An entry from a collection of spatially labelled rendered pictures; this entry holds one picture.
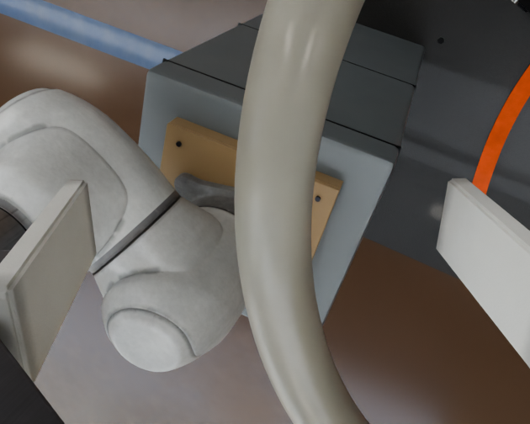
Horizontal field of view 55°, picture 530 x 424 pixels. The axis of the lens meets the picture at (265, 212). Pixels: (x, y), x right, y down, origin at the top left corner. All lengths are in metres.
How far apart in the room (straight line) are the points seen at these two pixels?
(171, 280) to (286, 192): 0.44
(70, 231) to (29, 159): 0.44
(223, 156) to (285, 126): 0.60
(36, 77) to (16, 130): 1.43
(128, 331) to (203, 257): 0.12
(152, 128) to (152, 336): 0.37
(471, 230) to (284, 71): 0.08
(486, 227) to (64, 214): 0.13
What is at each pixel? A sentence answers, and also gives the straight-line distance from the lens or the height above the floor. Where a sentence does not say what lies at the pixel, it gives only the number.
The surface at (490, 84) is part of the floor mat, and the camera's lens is 1.52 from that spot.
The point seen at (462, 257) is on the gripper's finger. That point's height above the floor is 1.32.
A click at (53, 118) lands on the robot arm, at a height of 1.02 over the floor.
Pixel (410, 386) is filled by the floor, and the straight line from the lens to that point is 2.16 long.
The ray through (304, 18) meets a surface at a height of 1.32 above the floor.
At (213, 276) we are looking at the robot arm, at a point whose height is 1.02.
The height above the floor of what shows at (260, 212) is 1.33.
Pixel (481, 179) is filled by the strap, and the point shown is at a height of 0.02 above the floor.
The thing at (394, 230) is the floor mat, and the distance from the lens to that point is 1.71.
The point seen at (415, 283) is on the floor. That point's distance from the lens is 1.84.
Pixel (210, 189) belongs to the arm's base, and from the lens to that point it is 0.78.
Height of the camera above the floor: 1.48
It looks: 55 degrees down
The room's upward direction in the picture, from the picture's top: 147 degrees counter-clockwise
